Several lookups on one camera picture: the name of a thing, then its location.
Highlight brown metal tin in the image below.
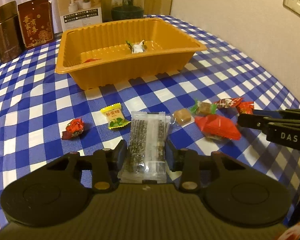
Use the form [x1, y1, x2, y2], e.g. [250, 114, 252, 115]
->
[0, 0, 24, 63]

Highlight yellow candy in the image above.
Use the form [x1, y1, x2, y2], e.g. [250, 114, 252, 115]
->
[101, 102, 130, 130]

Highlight large red snack packet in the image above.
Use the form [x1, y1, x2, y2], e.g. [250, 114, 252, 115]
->
[194, 114, 242, 141]

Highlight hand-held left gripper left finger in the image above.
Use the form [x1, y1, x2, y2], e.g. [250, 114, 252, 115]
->
[46, 139, 127, 191]

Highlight white candy with green ends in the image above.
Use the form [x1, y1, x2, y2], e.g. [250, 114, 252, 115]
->
[126, 39, 147, 54]

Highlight white cardboard box with photo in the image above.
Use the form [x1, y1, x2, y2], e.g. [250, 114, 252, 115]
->
[56, 0, 103, 33]

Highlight red twisted wrapper candy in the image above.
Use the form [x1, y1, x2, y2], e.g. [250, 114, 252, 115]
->
[62, 119, 85, 140]

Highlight red tin with gold print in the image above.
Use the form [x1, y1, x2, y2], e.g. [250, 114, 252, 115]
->
[17, 0, 55, 49]

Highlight brown caramel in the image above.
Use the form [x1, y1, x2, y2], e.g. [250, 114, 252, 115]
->
[170, 108, 193, 125]

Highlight glass jar with dark base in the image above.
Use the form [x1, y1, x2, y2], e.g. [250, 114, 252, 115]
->
[111, 0, 144, 21]

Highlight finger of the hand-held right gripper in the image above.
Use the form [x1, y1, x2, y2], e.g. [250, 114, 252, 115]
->
[237, 113, 300, 134]
[252, 109, 300, 120]

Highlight orange plastic tray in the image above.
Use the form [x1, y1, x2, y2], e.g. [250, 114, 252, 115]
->
[55, 18, 207, 90]

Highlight red brown candy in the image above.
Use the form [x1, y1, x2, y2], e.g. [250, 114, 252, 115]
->
[213, 97, 243, 109]

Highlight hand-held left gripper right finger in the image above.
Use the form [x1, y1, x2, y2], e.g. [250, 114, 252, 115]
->
[166, 140, 243, 192]

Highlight bright red candy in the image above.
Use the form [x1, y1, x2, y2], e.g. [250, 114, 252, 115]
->
[235, 101, 255, 117]

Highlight blue white checkered tablecloth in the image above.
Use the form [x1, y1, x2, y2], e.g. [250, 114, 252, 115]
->
[0, 14, 300, 230]

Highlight clear sesame bar packet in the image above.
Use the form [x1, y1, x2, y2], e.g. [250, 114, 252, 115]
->
[117, 111, 171, 183]

